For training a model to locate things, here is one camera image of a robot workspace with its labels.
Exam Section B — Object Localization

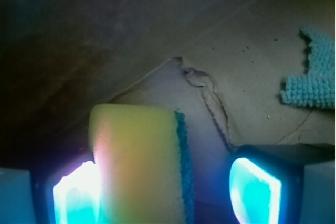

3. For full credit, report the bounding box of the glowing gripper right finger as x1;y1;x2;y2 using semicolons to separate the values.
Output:
229;144;335;223

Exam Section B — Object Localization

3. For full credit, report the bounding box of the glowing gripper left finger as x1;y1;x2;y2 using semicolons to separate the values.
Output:
31;153;101;223

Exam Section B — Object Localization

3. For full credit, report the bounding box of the yellow green sponge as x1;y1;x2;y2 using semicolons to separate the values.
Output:
89;104;195;223

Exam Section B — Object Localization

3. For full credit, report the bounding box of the light blue terry cloth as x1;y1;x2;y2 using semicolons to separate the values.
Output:
280;27;335;109

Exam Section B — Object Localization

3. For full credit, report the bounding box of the brown paper bag tray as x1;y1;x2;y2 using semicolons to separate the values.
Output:
1;0;335;223

